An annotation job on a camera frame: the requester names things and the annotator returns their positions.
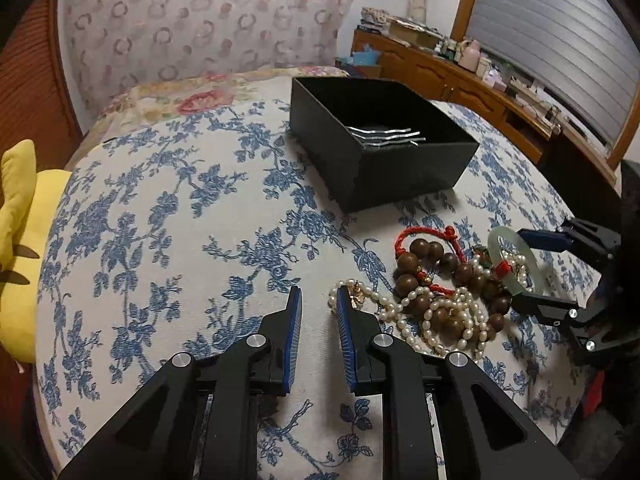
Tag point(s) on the long wooden cabinet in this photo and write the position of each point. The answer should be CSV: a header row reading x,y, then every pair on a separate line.
x,y
430,72

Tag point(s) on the pink floral bed sheet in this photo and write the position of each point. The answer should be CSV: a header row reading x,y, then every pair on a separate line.
x,y
165,95

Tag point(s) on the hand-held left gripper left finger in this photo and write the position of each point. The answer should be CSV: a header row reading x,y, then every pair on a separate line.
x,y
293,340

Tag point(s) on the grey window blind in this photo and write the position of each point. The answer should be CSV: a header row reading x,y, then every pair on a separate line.
x,y
555,25

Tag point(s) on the blue plastic bag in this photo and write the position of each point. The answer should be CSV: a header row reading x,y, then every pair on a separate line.
x,y
364,59

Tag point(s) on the small gold pendant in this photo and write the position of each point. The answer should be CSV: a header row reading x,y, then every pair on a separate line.
x,y
357,296

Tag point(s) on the yellow plush toy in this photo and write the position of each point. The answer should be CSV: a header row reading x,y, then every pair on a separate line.
x,y
35,220

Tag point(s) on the blue floral bed blanket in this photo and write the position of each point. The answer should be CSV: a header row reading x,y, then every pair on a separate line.
x,y
175,220

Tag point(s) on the pile of papers and boxes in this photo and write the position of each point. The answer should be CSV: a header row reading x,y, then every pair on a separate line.
x,y
400,27

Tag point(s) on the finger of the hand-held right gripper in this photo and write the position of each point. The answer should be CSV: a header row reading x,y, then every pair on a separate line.
x,y
537,305
542,241

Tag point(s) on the pale green jade bangle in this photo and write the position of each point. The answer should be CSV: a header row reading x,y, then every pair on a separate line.
x,y
500,234

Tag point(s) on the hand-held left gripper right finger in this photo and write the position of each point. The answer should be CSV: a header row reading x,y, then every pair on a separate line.
x,y
345,340

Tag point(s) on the brown wooden headboard frame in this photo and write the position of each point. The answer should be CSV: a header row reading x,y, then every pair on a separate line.
x,y
30,75

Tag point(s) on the black square box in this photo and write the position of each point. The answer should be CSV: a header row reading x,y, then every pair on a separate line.
x,y
400,180

